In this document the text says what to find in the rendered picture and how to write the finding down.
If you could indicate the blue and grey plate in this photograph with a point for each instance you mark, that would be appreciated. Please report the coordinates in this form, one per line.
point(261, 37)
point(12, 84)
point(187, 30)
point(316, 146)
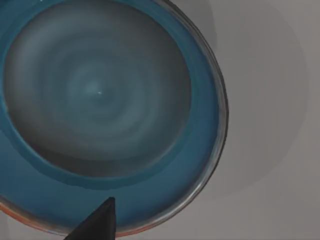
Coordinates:
point(100, 100)

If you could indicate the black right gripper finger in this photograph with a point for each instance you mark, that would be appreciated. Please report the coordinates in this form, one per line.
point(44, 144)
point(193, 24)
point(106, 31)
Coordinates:
point(101, 222)

